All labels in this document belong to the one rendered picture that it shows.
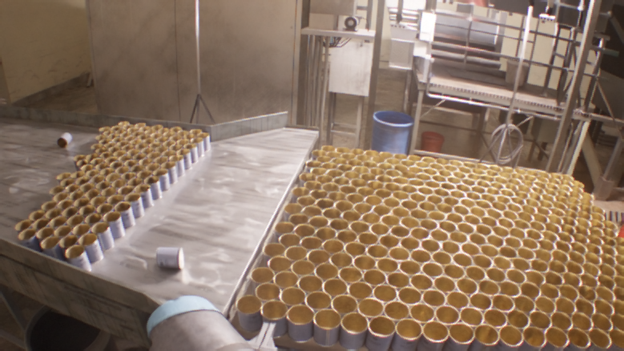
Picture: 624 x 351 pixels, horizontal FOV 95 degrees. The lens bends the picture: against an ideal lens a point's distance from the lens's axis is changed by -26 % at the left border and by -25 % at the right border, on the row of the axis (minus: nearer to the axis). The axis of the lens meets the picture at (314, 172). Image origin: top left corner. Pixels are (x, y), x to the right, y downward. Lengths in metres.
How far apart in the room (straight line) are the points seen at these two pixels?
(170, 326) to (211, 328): 0.06
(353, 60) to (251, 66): 0.97
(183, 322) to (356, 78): 3.31
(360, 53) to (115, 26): 2.62
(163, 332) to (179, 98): 3.56
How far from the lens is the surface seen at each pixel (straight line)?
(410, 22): 3.76
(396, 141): 3.95
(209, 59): 3.72
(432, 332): 1.03
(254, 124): 2.16
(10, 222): 1.78
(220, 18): 3.61
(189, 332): 0.53
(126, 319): 1.32
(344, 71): 3.67
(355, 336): 0.94
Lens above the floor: 1.91
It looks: 28 degrees down
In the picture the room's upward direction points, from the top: 4 degrees clockwise
